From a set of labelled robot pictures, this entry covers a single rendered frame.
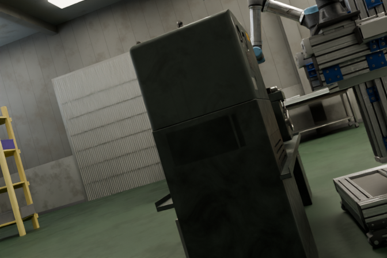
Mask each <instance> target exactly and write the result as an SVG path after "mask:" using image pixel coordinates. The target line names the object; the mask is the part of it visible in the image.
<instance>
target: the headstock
mask: <svg viewBox="0 0 387 258"><path fill-rule="evenodd" d="M242 31H243V33H242ZM130 56H131V60H132V64H133V66H134V70H135V74H136V77H137V80H138V83H139V87H140V89H141V93H142V97H143V100H144V103H145V107H146V110H147V114H148V116H149V120H150V124H151V127H152V130H153V131H154V130H158V129H160V128H164V127H167V126H171V125H173V124H176V123H179V122H183V121H186V120H189V119H192V118H195V117H198V116H202V115H205V114H207V113H210V112H214V111H217V110H220V109H223V108H226V107H230V106H232V105H236V104H239V103H243V102H245V101H248V100H251V99H254V98H259V99H266V100H269V97H268V94H267V90H266V88H265V84H264V81H263V77H262V75H261V72H260V68H259V65H258V62H257V59H256V55H255V52H254V50H253V47H252V43H251V40H250V38H249V35H248V34H247V32H246V30H245V29H244V28H243V27H242V26H241V24H240V23H239V22H238V20H237V19H236V17H235V16H234V15H233V13H232V12H231V11H230V10H229V9H226V10H224V11H222V12H219V13H216V14H213V15H212V16H209V17H206V18H203V19H201V20H199V21H195V22H193V23H191V24H188V25H185V26H182V27H181V28H178V29H175V30H173V31H170V32H168V33H164V34H163V35H160V36H157V37H154V38H152V39H150V40H147V41H144V42H142V43H139V44H137V45H134V46H132V47H131V48H130Z"/></svg>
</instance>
